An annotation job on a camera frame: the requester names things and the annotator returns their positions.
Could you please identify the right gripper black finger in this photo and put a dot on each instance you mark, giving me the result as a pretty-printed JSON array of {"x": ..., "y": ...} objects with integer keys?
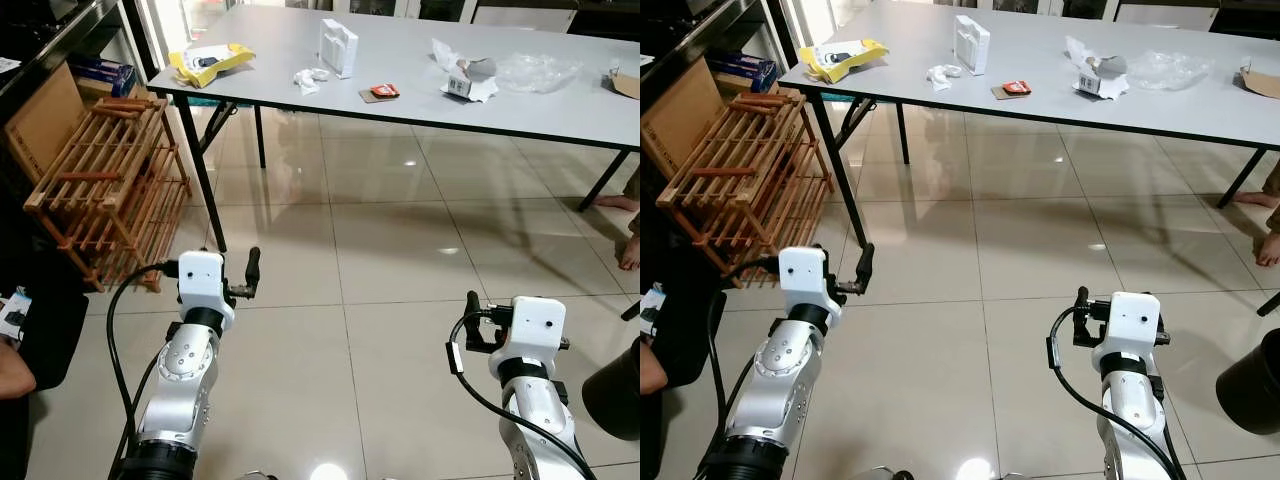
[
  {"x": 473, "y": 306},
  {"x": 1082, "y": 300}
]

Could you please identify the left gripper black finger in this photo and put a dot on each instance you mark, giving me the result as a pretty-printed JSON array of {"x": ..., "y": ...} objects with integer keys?
[
  {"x": 865, "y": 262},
  {"x": 254, "y": 265}
]

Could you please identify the yellow white product box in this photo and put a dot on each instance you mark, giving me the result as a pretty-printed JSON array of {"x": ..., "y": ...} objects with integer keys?
[
  {"x": 862, "y": 50},
  {"x": 228, "y": 58}
]

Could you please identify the person's bare forearm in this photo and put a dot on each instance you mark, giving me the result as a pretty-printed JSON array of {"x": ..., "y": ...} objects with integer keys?
[
  {"x": 652, "y": 375},
  {"x": 12, "y": 375}
]

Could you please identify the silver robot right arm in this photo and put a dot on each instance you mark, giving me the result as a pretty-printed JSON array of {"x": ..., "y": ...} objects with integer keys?
[
  {"x": 532, "y": 405},
  {"x": 1132, "y": 400}
]

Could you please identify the black rubbish bin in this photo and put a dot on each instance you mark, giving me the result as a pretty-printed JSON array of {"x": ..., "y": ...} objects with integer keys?
[
  {"x": 1250, "y": 385},
  {"x": 615, "y": 400}
]

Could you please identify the person's bare foot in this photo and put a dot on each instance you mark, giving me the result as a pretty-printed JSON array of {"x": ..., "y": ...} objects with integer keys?
[
  {"x": 615, "y": 203},
  {"x": 630, "y": 255},
  {"x": 1255, "y": 200},
  {"x": 1270, "y": 250}
]

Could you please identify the wooden slatted rack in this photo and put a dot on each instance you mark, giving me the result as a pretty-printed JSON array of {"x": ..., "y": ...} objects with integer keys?
[
  {"x": 740, "y": 160},
  {"x": 100, "y": 170}
]

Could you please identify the small white blue package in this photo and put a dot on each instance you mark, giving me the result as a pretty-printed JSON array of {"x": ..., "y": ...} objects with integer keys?
[
  {"x": 652, "y": 305},
  {"x": 15, "y": 312}
]

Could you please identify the person in black clothes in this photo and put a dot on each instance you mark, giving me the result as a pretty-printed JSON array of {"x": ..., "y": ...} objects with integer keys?
[
  {"x": 695, "y": 335},
  {"x": 55, "y": 335}
]

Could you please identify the crumpled white tissue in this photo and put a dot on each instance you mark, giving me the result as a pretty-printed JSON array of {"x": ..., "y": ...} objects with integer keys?
[
  {"x": 943, "y": 76},
  {"x": 308, "y": 80}
]

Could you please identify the small brown cardboard card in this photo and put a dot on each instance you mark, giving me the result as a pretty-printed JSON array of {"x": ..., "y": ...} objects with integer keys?
[
  {"x": 999, "y": 93},
  {"x": 366, "y": 97}
]

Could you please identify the small white printed box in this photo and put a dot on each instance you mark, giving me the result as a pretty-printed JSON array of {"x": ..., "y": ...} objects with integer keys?
[
  {"x": 458, "y": 87},
  {"x": 1090, "y": 84}
]

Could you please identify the red foil packet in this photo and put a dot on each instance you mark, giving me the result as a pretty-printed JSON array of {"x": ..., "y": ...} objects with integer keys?
[
  {"x": 1018, "y": 87},
  {"x": 385, "y": 90}
]

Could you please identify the blue carton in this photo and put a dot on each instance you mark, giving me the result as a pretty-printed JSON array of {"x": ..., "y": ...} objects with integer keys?
[
  {"x": 105, "y": 72},
  {"x": 745, "y": 68}
]

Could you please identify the grey table with black legs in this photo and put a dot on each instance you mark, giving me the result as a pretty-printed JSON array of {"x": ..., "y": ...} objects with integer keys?
[
  {"x": 250, "y": 30},
  {"x": 900, "y": 30}
]

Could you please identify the white foam packaging block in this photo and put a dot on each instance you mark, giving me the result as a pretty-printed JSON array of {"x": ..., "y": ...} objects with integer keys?
[
  {"x": 338, "y": 45},
  {"x": 972, "y": 42}
]

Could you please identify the grey rounded lump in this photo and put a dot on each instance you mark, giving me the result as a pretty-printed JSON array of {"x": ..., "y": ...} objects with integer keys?
[
  {"x": 1113, "y": 66},
  {"x": 483, "y": 68}
]

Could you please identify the brown cardboard board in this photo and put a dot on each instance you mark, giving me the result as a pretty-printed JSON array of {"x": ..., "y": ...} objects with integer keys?
[
  {"x": 40, "y": 120},
  {"x": 680, "y": 115}
]

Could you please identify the clear plastic bag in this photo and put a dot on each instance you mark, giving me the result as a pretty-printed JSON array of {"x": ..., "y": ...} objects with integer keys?
[
  {"x": 540, "y": 72},
  {"x": 1170, "y": 70}
]

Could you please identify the flattened brown cardboard box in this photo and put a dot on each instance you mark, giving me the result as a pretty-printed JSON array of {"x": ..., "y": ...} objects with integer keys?
[
  {"x": 628, "y": 85},
  {"x": 1262, "y": 82}
]

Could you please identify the white glass-door cabinet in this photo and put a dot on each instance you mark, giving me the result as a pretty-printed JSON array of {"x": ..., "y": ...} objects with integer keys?
[
  {"x": 400, "y": 5},
  {"x": 1030, "y": 4}
]

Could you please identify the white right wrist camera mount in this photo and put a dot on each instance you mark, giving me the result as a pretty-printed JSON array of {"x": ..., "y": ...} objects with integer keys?
[
  {"x": 535, "y": 320},
  {"x": 1135, "y": 315}
]

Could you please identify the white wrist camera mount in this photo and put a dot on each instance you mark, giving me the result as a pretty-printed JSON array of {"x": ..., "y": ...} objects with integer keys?
[
  {"x": 200, "y": 275},
  {"x": 803, "y": 270},
  {"x": 1135, "y": 315},
  {"x": 535, "y": 320}
]

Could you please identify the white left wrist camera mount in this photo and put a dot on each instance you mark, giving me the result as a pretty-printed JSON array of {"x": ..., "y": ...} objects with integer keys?
[
  {"x": 200, "y": 275},
  {"x": 803, "y": 270}
]

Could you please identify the dark wall shelf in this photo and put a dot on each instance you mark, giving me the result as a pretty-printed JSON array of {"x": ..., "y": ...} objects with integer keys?
[
  {"x": 700, "y": 25},
  {"x": 60, "y": 35}
]

